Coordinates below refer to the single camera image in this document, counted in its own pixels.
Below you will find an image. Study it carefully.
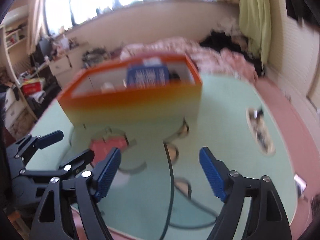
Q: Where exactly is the red small pouch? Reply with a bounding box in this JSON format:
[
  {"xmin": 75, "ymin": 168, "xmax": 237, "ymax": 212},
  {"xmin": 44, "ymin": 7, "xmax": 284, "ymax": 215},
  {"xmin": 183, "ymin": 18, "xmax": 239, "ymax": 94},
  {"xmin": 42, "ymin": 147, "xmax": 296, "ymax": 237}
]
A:
[{"xmin": 89, "ymin": 136, "xmax": 127, "ymax": 162}]

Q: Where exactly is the blue tin case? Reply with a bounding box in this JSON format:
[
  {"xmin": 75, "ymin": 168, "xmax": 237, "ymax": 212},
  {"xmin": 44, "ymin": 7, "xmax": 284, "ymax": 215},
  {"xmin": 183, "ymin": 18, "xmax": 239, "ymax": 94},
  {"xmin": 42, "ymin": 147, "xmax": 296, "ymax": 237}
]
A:
[{"xmin": 126, "ymin": 64, "xmax": 169, "ymax": 87}]

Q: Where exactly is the black lace-trimmed garment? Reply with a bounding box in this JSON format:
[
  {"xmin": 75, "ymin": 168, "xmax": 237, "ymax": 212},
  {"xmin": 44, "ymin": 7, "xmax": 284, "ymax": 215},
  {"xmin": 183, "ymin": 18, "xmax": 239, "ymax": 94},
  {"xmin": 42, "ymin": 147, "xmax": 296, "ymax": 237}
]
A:
[{"xmin": 169, "ymin": 72, "xmax": 181, "ymax": 82}]

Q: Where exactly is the red snack package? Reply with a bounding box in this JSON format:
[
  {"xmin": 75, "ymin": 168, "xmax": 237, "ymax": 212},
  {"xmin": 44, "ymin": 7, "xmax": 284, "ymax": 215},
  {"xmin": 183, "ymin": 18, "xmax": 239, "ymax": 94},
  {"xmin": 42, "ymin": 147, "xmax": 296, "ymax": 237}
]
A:
[{"xmin": 21, "ymin": 77, "xmax": 46, "ymax": 96}]

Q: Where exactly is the white drawer cabinet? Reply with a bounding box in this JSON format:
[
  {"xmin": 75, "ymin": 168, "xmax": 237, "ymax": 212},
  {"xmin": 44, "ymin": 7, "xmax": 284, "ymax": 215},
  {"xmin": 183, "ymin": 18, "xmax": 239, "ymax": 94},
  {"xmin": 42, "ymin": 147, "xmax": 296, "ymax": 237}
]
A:
[{"xmin": 49, "ymin": 49, "xmax": 83, "ymax": 86}]

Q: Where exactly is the orange cardboard box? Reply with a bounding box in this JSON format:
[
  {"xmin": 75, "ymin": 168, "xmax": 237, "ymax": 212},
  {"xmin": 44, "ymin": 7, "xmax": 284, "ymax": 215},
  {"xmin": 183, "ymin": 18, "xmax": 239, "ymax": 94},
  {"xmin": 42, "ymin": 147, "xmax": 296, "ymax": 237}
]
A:
[{"xmin": 57, "ymin": 54, "xmax": 202, "ymax": 125}]

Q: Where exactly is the pink floral quilt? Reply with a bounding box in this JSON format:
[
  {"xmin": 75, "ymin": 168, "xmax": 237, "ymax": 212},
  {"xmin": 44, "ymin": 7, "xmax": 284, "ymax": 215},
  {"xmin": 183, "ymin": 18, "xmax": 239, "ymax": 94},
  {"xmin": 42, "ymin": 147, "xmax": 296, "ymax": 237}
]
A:
[{"xmin": 119, "ymin": 37, "xmax": 258, "ymax": 85}]

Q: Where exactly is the black clothes pile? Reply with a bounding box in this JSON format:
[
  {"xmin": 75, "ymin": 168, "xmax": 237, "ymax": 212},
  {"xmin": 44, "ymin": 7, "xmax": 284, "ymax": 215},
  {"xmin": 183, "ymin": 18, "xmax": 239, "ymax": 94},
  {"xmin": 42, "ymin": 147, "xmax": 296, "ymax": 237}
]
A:
[{"xmin": 199, "ymin": 29, "xmax": 265, "ymax": 77}]

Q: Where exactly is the yellow-green curtain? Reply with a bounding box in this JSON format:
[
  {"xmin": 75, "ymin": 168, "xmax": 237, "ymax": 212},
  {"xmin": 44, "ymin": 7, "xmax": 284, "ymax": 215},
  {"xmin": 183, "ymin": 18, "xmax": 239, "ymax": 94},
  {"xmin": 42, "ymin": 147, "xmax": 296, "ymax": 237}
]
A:
[{"xmin": 239, "ymin": 0, "xmax": 272, "ymax": 64}]

